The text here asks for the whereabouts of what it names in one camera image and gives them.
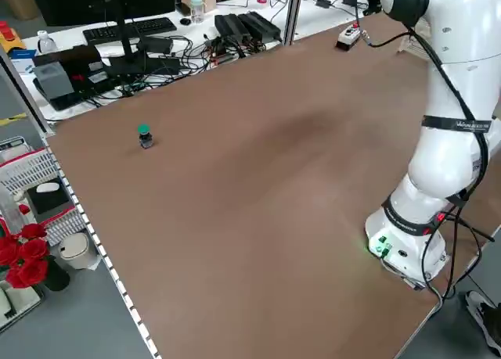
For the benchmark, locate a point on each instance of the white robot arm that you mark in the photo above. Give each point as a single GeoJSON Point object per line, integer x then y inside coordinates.
{"type": "Point", "coordinates": [450, 159]}

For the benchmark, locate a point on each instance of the black rectangular adapter box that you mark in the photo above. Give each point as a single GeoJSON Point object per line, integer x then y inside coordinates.
{"type": "Point", "coordinates": [156, 44]}

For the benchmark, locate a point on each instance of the black round cap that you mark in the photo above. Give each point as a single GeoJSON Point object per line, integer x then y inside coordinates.
{"type": "Point", "coordinates": [185, 21]}

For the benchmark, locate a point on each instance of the white control button box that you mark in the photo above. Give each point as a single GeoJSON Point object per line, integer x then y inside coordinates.
{"type": "Point", "coordinates": [348, 36]}

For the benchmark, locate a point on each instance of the white segmented edge strip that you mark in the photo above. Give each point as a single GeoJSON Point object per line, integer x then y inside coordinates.
{"type": "Point", "coordinates": [103, 253]}

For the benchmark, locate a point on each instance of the clear bottle teal lid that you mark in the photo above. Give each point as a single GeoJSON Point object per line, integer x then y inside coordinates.
{"type": "Point", "coordinates": [197, 11]}

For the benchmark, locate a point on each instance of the black keyboard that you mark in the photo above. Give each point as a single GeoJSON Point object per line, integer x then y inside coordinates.
{"type": "Point", "coordinates": [148, 24]}

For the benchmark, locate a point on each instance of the black power adapter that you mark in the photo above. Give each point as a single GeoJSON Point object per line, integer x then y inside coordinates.
{"type": "Point", "coordinates": [324, 2]}
{"type": "Point", "coordinates": [349, 1]}

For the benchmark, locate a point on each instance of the black monitor stand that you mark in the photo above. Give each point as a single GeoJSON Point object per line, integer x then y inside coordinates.
{"type": "Point", "coordinates": [124, 30]}

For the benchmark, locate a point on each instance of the small white trash can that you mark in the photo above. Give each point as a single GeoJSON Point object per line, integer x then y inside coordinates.
{"type": "Point", "coordinates": [76, 253]}

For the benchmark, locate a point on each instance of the black desk device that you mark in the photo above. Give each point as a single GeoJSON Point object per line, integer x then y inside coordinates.
{"type": "Point", "coordinates": [84, 58]}

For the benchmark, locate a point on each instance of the black mouse pad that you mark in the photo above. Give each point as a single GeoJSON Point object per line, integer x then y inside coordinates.
{"type": "Point", "coordinates": [51, 202]}

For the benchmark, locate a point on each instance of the white computer mouse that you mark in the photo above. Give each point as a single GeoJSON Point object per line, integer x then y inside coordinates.
{"type": "Point", "coordinates": [47, 187]}

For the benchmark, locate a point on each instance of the grey box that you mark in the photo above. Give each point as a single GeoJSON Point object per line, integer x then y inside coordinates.
{"type": "Point", "coordinates": [55, 81]}

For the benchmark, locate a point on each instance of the black vase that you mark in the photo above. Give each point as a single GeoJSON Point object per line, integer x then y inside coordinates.
{"type": "Point", "coordinates": [56, 278]}

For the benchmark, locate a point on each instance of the white plastic basket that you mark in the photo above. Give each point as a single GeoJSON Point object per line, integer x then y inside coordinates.
{"type": "Point", "coordinates": [23, 175]}

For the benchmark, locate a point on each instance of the red roses bouquet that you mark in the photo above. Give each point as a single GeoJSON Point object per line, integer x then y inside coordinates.
{"type": "Point", "coordinates": [31, 253]}

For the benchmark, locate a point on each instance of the clear water bottle white cap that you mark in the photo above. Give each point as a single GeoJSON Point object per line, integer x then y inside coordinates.
{"type": "Point", "coordinates": [46, 44]}

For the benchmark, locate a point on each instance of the black monitor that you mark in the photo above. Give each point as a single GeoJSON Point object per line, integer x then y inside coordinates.
{"type": "Point", "coordinates": [78, 3]}

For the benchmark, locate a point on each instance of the blue box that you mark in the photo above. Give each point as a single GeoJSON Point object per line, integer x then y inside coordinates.
{"type": "Point", "coordinates": [23, 59]}

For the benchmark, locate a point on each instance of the person's shoe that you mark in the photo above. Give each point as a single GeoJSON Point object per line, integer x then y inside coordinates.
{"type": "Point", "coordinates": [485, 316]}

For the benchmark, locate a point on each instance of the green push button switch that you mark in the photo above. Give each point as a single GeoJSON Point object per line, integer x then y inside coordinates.
{"type": "Point", "coordinates": [145, 137]}

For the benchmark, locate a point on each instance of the aluminium frame post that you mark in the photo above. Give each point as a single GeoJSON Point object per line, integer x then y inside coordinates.
{"type": "Point", "coordinates": [23, 93]}
{"type": "Point", "coordinates": [293, 19]}

